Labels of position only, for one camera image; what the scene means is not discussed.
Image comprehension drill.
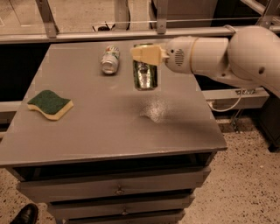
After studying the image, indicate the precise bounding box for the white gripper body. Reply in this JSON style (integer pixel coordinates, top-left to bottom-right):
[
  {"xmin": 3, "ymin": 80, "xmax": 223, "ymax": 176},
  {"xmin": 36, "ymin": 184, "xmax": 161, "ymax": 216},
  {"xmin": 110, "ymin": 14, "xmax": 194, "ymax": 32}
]
[{"xmin": 165, "ymin": 36, "xmax": 197, "ymax": 74}]

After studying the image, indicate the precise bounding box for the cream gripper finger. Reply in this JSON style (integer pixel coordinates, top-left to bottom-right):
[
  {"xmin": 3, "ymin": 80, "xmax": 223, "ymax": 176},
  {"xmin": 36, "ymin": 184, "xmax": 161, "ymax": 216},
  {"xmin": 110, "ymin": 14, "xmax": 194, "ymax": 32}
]
[{"xmin": 130, "ymin": 44, "xmax": 170, "ymax": 66}]

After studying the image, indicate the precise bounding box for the green soda can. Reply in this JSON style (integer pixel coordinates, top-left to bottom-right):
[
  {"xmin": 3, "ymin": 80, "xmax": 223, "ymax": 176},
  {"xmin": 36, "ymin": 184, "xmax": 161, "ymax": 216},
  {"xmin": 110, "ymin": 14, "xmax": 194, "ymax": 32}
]
[{"xmin": 132, "ymin": 43, "xmax": 159, "ymax": 91}]

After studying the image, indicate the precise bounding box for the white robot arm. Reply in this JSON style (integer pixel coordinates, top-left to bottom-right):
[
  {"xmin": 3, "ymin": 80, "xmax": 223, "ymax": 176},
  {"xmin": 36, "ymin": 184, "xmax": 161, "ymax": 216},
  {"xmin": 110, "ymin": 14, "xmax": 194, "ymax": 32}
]
[{"xmin": 130, "ymin": 26, "xmax": 280, "ymax": 97}]

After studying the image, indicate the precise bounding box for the white and green can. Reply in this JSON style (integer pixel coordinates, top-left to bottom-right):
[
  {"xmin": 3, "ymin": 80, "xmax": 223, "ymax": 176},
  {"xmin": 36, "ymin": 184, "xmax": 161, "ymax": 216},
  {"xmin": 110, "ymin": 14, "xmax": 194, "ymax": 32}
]
[{"xmin": 101, "ymin": 45, "xmax": 120, "ymax": 74}]

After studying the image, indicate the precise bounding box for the grey metal railing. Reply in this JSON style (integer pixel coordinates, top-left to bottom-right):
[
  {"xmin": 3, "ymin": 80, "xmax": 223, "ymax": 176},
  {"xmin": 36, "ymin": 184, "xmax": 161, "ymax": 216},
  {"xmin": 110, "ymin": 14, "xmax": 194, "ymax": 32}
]
[{"xmin": 0, "ymin": 0, "xmax": 280, "ymax": 45}]

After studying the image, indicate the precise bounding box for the grey drawer cabinet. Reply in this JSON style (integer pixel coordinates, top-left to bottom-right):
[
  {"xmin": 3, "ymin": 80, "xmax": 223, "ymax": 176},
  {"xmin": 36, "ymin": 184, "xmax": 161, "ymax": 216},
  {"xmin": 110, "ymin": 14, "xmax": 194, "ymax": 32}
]
[{"xmin": 0, "ymin": 38, "xmax": 228, "ymax": 224}]

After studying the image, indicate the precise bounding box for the green and yellow sponge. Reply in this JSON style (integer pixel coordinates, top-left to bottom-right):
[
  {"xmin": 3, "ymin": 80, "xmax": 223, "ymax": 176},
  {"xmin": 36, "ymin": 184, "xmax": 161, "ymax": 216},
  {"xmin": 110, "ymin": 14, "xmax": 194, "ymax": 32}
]
[{"xmin": 27, "ymin": 90, "xmax": 74, "ymax": 121}]

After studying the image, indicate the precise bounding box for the bottom drawer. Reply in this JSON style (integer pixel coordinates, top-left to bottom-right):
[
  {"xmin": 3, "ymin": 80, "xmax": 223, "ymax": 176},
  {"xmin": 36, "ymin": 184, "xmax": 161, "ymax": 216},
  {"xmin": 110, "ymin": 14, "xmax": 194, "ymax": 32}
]
[{"xmin": 64, "ymin": 209, "xmax": 185, "ymax": 224}]

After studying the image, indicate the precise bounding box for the top drawer with knob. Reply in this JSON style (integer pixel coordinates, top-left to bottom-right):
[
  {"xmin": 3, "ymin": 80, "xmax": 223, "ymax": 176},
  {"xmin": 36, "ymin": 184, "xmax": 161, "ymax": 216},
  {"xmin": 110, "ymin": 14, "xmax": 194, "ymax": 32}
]
[{"xmin": 17, "ymin": 166, "xmax": 211, "ymax": 203}]

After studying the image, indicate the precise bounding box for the drawer with knob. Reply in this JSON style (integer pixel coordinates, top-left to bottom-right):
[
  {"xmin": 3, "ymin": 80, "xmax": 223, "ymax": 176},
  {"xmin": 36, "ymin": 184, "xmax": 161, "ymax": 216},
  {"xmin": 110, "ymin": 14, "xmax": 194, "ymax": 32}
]
[
  {"xmin": 17, "ymin": 166, "xmax": 211, "ymax": 203},
  {"xmin": 48, "ymin": 193, "xmax": 194, "ymax": 220}
]

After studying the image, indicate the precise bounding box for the middle drawer with knob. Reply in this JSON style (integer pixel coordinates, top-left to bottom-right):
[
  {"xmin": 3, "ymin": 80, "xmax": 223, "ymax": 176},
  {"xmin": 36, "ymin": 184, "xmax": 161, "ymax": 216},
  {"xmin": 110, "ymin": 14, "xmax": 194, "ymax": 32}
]
[{"xmin": 48, "ymin": 193, "xmax": 194, "ymax": 220}]

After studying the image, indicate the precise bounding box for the black shoe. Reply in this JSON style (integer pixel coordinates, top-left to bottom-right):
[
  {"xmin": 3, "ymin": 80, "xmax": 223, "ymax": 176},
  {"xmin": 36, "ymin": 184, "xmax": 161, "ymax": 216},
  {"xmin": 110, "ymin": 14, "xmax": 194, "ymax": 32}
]
[{"xmin": 10, "ymin": 203, "xmax": 39, "ymax": 224}]

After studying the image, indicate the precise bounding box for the white cable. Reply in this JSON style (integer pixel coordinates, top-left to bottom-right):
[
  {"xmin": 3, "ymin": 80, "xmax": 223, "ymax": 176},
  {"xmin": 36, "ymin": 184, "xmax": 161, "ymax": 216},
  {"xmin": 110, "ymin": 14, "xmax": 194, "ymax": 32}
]
[{"xmin": 207, "ymin": 24, "xmax": 246, "ymax": 113}]

